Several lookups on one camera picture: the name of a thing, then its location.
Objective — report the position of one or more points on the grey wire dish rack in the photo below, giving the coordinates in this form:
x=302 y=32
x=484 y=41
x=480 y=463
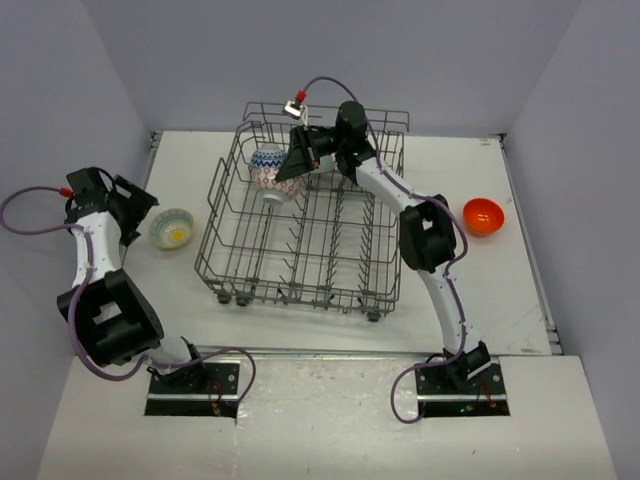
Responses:
x=332 y=247

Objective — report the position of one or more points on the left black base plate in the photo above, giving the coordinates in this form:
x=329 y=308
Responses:
x=207 y=390

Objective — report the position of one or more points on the yellow dotted bowl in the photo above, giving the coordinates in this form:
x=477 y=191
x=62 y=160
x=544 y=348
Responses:
x=171 y=229

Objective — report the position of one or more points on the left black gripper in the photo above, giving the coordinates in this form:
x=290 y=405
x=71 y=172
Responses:
x=140 y=204

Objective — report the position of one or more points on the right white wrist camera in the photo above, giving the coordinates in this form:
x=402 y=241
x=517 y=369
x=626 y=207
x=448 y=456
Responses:
x=296 y=109

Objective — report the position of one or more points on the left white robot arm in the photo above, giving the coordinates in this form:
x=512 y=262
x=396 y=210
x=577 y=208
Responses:
x=110 y=321

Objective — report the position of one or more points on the blue zigzag patterned bowl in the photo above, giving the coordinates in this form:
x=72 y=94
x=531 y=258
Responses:
x=268 y=156

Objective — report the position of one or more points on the orange bowl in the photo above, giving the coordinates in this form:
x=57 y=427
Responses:
x=482 y=217

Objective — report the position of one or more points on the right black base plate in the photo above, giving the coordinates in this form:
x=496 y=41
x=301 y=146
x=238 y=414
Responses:
x=483 y=395

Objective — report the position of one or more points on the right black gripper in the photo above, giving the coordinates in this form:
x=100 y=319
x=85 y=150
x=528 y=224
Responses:
x=301 y=157

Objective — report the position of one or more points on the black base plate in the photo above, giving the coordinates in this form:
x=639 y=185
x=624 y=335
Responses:
x=483 y=395
x=207 y=390

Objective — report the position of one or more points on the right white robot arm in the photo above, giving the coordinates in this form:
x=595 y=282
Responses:
x=430 y=241

